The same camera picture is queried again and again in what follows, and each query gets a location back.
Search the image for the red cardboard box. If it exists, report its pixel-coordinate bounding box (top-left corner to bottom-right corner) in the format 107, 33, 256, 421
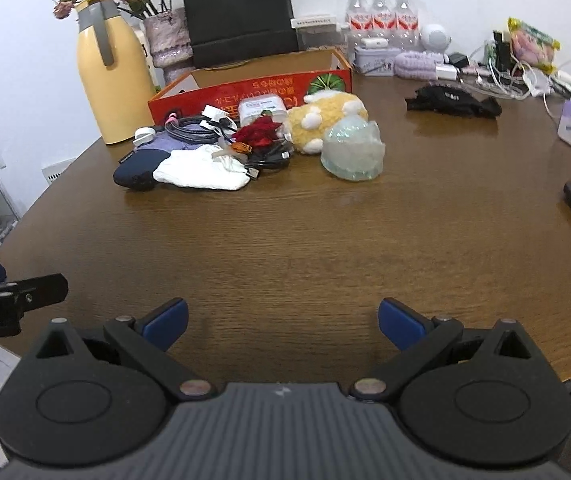
148, 46, 353, 128

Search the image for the purple textured vase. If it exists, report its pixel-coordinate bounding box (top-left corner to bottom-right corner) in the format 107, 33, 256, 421
144, 7, 193, 86

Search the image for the yellow plush toy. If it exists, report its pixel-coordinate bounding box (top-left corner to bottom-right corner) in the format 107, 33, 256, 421
285, 89, 369, 155

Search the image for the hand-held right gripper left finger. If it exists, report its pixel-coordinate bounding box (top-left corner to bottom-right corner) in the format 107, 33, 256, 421
22, 297, 216, 403

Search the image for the white wall vent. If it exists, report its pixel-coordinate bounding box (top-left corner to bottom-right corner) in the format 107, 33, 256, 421
40, 157, 78, 186

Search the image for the yellow green snack bag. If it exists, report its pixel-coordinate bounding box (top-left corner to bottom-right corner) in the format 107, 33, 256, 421
508, 17, 561, 73

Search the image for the clear water bottle red label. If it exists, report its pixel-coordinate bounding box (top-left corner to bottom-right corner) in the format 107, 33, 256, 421
394, 0, 421, 51
345, 0, 372, 48
369, 0, 397, 48

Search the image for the black green device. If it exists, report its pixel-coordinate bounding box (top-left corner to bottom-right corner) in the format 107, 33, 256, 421
483, 30, 513, 68

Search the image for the purple fluffy towel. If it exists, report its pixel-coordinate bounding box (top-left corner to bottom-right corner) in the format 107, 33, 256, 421
394, 51, 449, 82

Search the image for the yellow thermos jug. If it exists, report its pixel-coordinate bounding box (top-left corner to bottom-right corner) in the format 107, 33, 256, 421
75, 0, 158, 146

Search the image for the black usb cable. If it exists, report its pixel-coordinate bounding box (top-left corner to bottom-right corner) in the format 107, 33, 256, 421
242, 140, 293, 181

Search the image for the translucent green plastic bundle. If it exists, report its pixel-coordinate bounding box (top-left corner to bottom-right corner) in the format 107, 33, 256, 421
321, 115, 386, 181

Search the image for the grey tin box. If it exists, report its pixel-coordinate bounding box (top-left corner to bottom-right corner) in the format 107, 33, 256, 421
354, 46, 402, 77

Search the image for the coiled grey cable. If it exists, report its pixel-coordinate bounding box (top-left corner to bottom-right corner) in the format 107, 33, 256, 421
165, 116, 221, 147

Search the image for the navy blue pouch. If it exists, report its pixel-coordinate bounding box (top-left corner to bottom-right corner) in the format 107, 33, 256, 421
113, 147, 176, 192

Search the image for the clear plastic box white label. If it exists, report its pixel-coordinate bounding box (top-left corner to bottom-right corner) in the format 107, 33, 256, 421
290, 12, 349, 52

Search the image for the purple woven pouch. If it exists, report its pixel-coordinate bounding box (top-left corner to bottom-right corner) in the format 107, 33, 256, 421
152, 127, 198, 153

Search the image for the white cable adapter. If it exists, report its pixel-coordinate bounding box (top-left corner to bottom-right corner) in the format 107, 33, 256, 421
200, 105, 238, 133

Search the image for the black paper bag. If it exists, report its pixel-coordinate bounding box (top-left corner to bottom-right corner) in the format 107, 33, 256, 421
180, 0, 299, 69

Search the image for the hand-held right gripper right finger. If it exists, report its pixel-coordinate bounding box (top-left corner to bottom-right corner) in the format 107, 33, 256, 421
350, 297, 549, 403

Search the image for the white cloth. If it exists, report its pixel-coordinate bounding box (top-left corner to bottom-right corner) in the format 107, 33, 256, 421
152, 144, 250, 192

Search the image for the white round speaker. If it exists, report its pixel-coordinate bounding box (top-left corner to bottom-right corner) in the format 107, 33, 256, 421
419, 23, 452, 53

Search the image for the red artificial flower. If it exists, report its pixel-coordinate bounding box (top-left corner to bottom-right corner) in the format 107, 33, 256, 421
234, 115, 281, 150

